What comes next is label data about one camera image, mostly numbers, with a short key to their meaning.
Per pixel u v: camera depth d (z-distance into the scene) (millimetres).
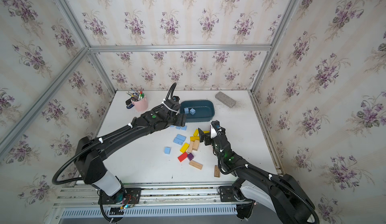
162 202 720
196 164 832
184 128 1006
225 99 1119
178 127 987
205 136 736
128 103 1075
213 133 712
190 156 839
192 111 1043
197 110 1071
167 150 884
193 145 886
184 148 897
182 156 860
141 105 1021
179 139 928
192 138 925
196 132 982
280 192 416
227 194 731
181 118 731
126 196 716
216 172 800
